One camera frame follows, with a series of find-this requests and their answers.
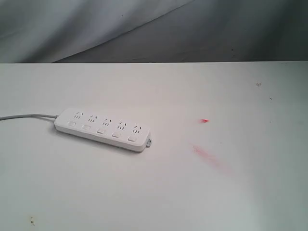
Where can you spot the white five-socket power strip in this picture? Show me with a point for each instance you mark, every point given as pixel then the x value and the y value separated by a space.
pixel 104 128

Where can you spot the grey backdrop cloth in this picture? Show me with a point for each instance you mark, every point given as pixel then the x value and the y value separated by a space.
pixel 152 31

